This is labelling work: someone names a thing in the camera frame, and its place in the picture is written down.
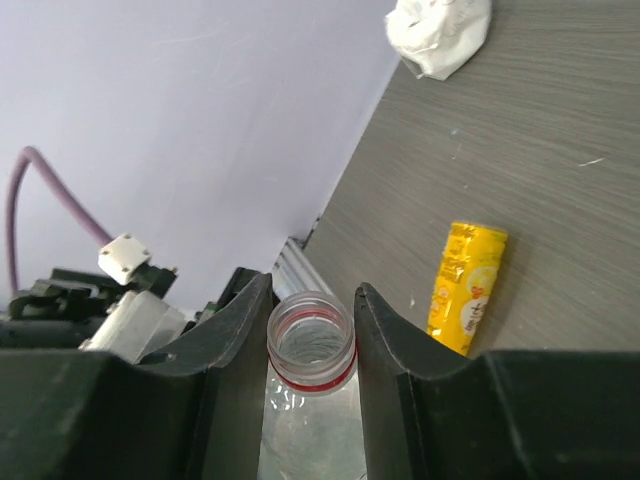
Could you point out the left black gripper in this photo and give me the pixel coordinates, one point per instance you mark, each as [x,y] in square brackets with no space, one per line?
[235,290]

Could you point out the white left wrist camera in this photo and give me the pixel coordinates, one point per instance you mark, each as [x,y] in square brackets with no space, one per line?
[140,322]

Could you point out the red cap clear bottle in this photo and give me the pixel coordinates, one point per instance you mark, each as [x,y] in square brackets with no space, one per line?
[312,426]

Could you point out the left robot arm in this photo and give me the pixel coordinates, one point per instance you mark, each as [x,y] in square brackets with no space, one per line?
[58,312]

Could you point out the yellow label bottle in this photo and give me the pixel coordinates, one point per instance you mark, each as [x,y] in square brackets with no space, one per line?
[463,284]

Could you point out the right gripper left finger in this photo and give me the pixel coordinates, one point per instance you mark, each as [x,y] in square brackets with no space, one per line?
[194,411]

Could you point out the crumpled white paper towel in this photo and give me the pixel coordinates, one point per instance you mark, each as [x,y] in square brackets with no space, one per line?
[435,38]

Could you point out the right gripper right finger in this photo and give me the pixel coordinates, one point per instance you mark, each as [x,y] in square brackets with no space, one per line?
[430,413]

